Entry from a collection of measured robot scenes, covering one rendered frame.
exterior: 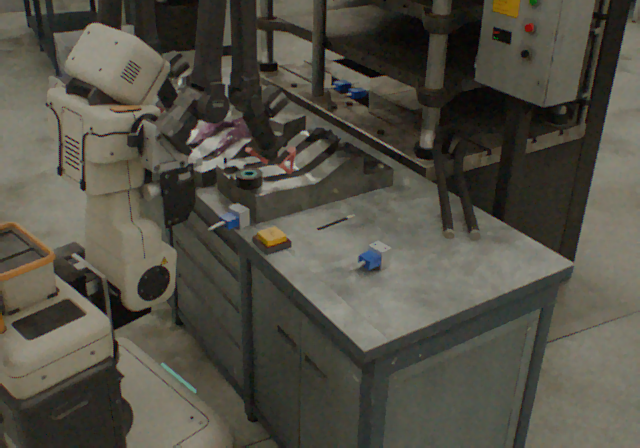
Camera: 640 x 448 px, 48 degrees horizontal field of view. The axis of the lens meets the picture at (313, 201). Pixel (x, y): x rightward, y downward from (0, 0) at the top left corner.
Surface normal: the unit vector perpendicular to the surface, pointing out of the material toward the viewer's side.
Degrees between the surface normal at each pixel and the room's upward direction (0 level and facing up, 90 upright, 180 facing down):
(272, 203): 90
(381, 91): 90
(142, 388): 0
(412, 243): 0
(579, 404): 0
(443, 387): 90
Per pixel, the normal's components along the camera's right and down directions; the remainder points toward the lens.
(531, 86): -0.84, 0.23
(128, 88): 0.71, 0.34
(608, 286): 0.02, -0.88
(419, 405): 0.54, 0.40
